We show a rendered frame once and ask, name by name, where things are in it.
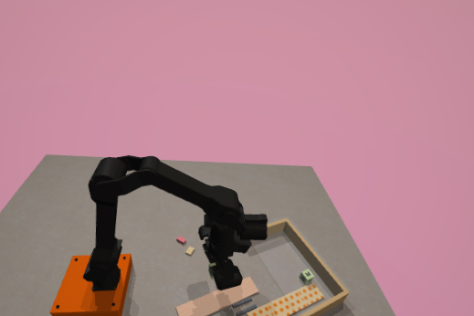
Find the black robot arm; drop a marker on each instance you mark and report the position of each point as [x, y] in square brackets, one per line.
[223, 212]

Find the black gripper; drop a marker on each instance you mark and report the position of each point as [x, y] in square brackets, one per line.
[225, 274]

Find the cream strip with orange polka dots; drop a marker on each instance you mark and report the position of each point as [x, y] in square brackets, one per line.
[277, 307]

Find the peach strip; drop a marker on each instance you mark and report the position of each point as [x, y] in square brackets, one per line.
[218, 300]

